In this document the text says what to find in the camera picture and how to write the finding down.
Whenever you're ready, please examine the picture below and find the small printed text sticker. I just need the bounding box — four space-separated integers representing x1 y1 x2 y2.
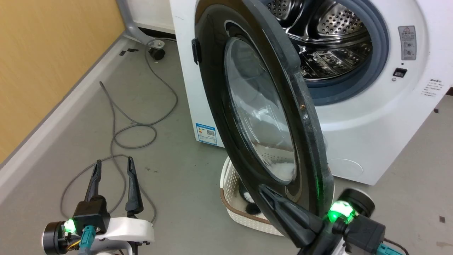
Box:
421 79 445 98

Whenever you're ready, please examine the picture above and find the teal plug left camera cable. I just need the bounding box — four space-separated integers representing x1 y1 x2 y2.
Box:
78 226 97 255

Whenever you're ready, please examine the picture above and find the grey warning sticker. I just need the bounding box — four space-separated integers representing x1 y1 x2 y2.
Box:
398 25 417 61

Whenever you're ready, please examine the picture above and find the grey rubber door gasket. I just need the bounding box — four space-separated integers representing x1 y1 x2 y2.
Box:
297 0 390 106

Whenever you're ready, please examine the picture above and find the grey metal furniture leg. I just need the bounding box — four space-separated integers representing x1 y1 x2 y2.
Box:
116 0 165 49

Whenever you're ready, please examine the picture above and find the perforated steel washer drum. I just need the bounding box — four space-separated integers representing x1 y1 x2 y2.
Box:
264 0 373 80

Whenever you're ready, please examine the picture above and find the black caster wheel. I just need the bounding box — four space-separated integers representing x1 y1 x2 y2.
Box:
148 47 166 61

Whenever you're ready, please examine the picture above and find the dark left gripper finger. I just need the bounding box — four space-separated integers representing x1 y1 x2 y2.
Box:
125 157 144 217
84 160 102 202

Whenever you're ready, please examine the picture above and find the black round glass washer door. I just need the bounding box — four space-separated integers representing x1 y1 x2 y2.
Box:
191 0 335 237

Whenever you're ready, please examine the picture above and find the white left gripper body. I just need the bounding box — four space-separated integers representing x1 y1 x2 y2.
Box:
96 216 155 245

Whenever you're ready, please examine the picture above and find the blue energy label sticker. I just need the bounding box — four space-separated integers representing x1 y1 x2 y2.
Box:
195 123 218 146

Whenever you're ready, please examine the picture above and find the teal plug camera cable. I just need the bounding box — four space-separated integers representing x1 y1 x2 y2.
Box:
78 226 97 255
376 238 411 255

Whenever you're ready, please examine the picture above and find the teal plug right camera cable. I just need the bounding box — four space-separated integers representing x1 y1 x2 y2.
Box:
376 238 411 255

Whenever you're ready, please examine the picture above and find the black and white cloth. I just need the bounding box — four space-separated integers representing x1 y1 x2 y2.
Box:
238 183 263 215

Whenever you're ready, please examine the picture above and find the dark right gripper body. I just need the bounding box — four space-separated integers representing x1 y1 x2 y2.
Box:
297 219 346 255

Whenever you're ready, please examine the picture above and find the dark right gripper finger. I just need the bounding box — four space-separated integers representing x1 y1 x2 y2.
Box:
258 184 325 248

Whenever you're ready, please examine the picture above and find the white woven laundry basket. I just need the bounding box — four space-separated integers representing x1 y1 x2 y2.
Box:
220 157 285 237

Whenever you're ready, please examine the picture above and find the thin grey floor cable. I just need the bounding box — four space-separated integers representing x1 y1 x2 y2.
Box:
60 38 179 225

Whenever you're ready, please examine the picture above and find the white front-load washing machine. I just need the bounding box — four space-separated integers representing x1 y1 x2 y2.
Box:
169 0 453 186

